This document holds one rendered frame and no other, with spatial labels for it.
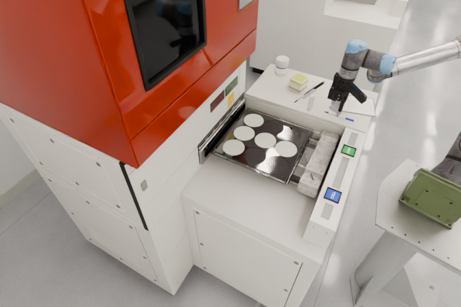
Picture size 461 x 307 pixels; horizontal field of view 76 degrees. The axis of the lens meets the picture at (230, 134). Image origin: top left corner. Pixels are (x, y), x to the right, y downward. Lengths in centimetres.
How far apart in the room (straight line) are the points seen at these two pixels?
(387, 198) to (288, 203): 43
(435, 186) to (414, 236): 21
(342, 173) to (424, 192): 32
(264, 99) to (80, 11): 109
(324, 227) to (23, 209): 216
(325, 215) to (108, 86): 83
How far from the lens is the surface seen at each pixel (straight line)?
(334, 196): 120
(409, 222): 144
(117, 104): 76
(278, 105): 154
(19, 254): 248
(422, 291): 229
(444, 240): 146
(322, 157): 143
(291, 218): 128
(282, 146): 140
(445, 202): 141
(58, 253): 236
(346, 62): 134
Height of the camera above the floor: 190
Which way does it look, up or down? 44 degrees down
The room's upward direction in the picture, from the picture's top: straight up
